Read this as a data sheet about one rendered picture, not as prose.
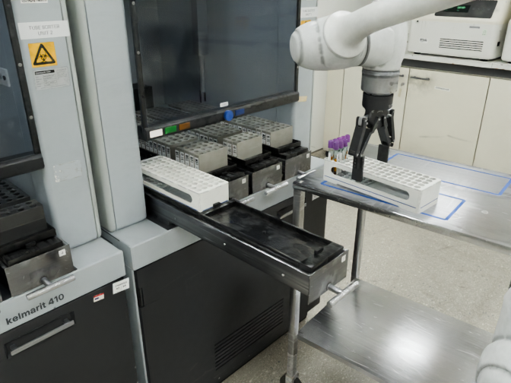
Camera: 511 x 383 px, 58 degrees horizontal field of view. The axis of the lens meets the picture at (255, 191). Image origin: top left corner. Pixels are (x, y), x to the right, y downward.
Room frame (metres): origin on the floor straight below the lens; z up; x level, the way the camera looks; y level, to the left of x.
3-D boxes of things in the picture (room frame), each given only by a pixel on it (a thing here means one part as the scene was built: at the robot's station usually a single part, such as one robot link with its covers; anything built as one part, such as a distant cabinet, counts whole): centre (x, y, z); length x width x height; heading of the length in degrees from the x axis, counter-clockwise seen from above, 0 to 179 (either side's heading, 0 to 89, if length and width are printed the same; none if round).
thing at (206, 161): (1.28, 0.13, 0.85); 0.12 x 0.02 x 0.06; 137
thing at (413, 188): (1.13, -0.33, 0.85); 0.30 x 0.10 x 0.06; 43
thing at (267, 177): (1.56, 0.19, 0.78); 0.73 x 0.14 x 0.09; 46
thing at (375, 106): (1.15, -0.31, 1.03); 0.08 x 0.07 x 0.09; 133
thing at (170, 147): (1.38, 0.23, 0.85); 0.12 x 0.02 x 0.06; 137
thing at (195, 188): (1.15, 0.21, 0.83); 0.30 x 0.10 x 0.06; 46
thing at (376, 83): (1.15, -0.31, 1.10); 0.09 x 0.09 x 0.06
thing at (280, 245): (1.02, 0.08, 0.78); 0.73 x 0.14 x 0.09; 46
